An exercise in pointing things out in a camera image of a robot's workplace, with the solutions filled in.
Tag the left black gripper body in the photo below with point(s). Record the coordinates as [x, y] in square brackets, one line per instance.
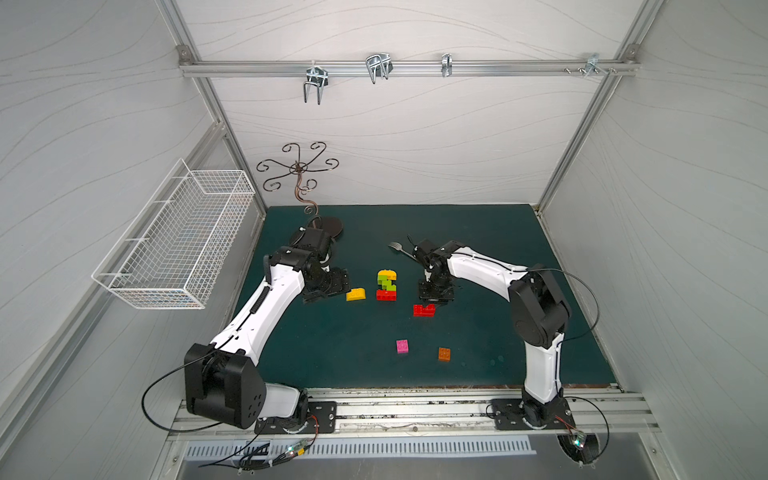
[327, 285]

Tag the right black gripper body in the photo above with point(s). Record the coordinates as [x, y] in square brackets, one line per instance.
[437, 291]

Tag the long red brick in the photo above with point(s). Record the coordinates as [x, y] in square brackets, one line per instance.
[424, 311]

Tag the yellow curved brick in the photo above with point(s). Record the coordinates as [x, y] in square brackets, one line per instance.
[356, 294]
[390, 275]

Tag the small red brick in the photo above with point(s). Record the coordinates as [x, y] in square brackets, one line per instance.
[385, 295]

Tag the orange brick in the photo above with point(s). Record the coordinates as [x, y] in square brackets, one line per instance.
[444, 354]

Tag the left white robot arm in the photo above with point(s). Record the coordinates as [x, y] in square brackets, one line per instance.
[221, 378]

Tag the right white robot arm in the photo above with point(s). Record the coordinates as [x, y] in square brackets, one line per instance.
[539, 312]

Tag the brown metal hook stand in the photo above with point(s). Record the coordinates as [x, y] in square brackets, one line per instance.
[302, 172]

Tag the silver metal spoon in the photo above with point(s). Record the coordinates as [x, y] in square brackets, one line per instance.
[398, 247]

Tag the pink brick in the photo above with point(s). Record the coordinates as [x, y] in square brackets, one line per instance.
[402, 346]

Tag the green table mat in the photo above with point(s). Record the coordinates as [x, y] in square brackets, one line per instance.
[336, 344]

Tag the metal hook clamp left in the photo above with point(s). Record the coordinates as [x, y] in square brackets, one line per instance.
[317, 79]

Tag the metal hook clamp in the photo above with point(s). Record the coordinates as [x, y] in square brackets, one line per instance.
[379, 66]
[317, 79]

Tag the metal hook clamp centre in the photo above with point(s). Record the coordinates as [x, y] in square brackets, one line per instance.
[379, 66]

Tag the white vent strip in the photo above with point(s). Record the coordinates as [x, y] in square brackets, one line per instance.
[372, 447]

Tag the small metal clip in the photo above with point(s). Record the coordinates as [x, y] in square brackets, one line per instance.
[446, 65]

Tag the white wire basket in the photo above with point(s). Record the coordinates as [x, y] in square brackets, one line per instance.
[170, 255]

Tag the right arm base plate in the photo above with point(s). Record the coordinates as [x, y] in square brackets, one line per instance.
[510, 414]

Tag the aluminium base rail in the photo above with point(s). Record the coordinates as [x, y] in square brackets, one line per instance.
[475, 411]

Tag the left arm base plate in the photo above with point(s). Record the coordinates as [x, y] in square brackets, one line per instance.
[312, 418]

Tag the aluminium crossbar rail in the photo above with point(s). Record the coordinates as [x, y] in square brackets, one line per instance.
[401, 68]

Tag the metal bracket right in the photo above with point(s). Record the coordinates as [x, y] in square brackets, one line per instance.
[591, 67]

